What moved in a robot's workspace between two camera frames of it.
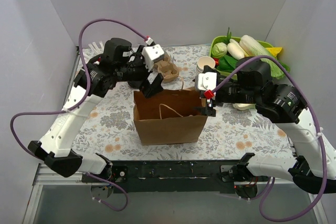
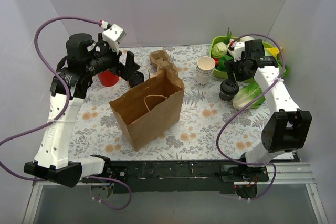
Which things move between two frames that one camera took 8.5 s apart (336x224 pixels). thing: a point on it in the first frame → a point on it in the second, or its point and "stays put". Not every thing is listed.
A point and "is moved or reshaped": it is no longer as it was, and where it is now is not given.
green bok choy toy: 227,63 stays put
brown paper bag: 170,116 is moved or reshaped
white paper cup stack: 203,61 stays put
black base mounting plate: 128,176 stays put
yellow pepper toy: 274,50 stays put
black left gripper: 143,77 → 122,67
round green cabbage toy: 219,50 stays put
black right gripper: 210,98 → 231,67
